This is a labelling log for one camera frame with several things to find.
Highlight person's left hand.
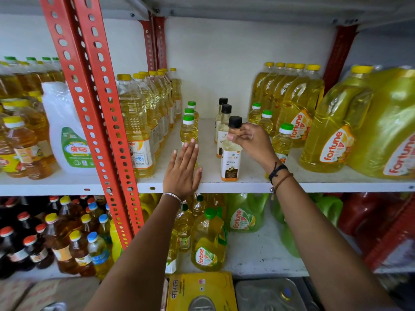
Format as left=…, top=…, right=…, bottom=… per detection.
left=162, top=139, right=203, bottom=200

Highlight person's right hand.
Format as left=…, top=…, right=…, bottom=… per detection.
left=227, top=122, right=283, bottom=172

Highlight black-capped oil bottle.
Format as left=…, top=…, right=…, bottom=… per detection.
left=221, top=116, right=243, bottom=182
left=214, top=97, right=228, bottom=143
left=216, top=104, right=233, bottom=158

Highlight person's right forearm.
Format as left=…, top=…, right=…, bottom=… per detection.
left=272, top=173, right=401, bottom=311

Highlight person's left forearm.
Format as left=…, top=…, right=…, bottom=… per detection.
left=84, top=195, right=196, bottom=311

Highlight silver bangle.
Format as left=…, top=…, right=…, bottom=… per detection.
left=161, top=192, right=184, bottom=211

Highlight row of yellow-capped clear bottles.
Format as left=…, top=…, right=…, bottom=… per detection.
left=116, top=67, right=183, bottom=179

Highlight white shelf board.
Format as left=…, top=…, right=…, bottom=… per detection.
left=0, top=0, right=415, bottom=28
left=0, top=118, right=415, bottom=197
left=6, top=220, right=415, bottom=282

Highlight yellow plastic jug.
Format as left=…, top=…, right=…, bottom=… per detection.
left=139, top=193, right=163, bottom=222

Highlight green oil jug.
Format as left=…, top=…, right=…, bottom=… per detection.
left=272, top=193, right=344, bottom=259
left=225, top=193, right=270, bottom=233

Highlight green-capped yellow oil jug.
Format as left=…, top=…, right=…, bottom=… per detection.
left=191, top=207, right=228, bottom=272

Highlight tall yellow oil bottle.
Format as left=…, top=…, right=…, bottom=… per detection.
left=165, top=228, right=179, bottom=276

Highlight red slotted metal upright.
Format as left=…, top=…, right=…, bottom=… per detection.
left=71, top=0, right=145, bottom=236
left=322, top=25, right=359, bottom=95
left=38, top=0, right=134, bottom=249
left=139, top=16, right=168, bottom=73

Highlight large yellow oil jug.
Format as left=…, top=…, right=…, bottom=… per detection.
left=299, top=65, right=374, bottom=174
left=347, top=67, right=415, bottom=181

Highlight white jug with green label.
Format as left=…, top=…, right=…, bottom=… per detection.
left=41, top=81, right=98, bottom=176

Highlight yellow square oil tin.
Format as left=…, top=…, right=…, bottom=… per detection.
left=166, top=271, right=239, bottom=311

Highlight silver square oil tin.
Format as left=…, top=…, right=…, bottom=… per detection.
left=234, top=277, right=308, bottom=311

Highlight group of mixed-cap oil bottles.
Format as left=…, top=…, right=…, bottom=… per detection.
left=0, top=195, right=115, bottom=279

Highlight group of amber oil bottles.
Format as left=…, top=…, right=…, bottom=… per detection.
left=0, top=56, right=66, bottom=181

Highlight red oil jugs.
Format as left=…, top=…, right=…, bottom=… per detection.
left=338, top=192, right=415, bottom=273

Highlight brown woven sack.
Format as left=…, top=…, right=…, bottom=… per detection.
left=0, top=277, right=102, bottom=311

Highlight black thread bracelet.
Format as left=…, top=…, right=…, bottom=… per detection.
left=268, top=162, right=289, bottom=184

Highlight brown thread bracelet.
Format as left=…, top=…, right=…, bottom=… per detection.
left=270, top=173, right=294, bottom=194

